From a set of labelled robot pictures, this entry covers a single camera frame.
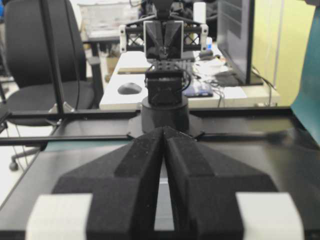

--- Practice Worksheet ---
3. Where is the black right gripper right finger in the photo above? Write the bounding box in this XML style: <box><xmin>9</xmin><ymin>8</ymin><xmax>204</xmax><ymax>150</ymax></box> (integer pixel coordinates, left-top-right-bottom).
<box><xmin>163</xmin><ymin>127</ymin><xmax>305</xmax><ymax>240</ymax></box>

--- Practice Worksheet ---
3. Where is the blue packet on desk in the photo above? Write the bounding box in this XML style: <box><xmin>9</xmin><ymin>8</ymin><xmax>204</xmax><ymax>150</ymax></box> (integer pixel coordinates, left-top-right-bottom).
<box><xmin>183</xmin><ymin>82</ymin><xmax>213</xmax><ymax>98</ymax></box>

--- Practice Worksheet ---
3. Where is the black computer mouse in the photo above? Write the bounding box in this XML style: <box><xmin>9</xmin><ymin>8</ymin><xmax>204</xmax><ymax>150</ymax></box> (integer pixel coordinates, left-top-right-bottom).
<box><xmin>117</xmin><ymin>82</ymin><xmax>142</xmax><ymax>95</ymax></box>

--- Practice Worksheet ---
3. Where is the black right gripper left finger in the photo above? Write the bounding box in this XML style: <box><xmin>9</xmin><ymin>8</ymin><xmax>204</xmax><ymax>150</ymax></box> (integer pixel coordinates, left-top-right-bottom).
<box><xmin>25</xmin><ymin>128</ymin><xmax>163</xmax><ymax>240</ymax></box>

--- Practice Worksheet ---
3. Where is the black office chair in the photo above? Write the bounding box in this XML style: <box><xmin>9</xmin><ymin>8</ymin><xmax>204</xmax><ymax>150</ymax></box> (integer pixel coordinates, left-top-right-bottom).
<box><xmin>3</xmin><ymin>0</ymin><xmax>97</xmax><ymax>171</ymax></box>

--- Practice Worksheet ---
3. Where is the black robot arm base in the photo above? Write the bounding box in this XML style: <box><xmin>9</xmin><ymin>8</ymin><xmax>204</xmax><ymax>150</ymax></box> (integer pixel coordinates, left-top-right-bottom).
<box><xmin>127</xmin><ymin>60</ymin><xmax>205</xmax><ymax>138</ymax></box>

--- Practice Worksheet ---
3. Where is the white office desk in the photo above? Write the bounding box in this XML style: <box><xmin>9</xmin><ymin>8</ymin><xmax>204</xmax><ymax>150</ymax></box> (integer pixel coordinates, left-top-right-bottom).
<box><xmin>99</xmin><ymin>51</ymin><xmax>281</xmax><ymax>112</ymax></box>

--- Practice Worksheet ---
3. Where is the teal backdrop panel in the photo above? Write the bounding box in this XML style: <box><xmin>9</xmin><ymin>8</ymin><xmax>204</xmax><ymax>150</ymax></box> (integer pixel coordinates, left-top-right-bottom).
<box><xmin>291</xmin><ymin>0</ymin><xmax>320</xmax><ymax>143</ymax></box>

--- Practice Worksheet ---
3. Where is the black computer monitor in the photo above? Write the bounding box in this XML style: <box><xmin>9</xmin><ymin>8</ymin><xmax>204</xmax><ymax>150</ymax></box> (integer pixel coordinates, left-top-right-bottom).
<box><xmin>216</xmin><ymin>0</ymin><xmax>263</xmax><ymax>86</ymax></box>

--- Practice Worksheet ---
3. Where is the black vertical frame post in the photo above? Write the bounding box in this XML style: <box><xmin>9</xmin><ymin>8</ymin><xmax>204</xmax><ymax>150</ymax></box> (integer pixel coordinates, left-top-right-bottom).
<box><xmin>39</xmin><ymin>0</ymin><xmax>64</xmax><ymax>115</ymax></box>

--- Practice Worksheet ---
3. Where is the black metal frame rail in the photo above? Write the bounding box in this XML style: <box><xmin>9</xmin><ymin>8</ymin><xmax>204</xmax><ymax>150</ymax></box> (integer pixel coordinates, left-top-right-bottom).
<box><xmin>0</xmin><ymin>107</ymin><xmax>298</xmax><ymax>147</ymax></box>

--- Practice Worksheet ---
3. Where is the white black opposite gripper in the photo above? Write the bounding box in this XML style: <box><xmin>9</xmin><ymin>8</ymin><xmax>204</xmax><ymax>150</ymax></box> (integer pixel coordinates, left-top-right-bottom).
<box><xmin>119</xmin><ymin>20</ymin><xmax>209</xmax><ymax>60</ymax></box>

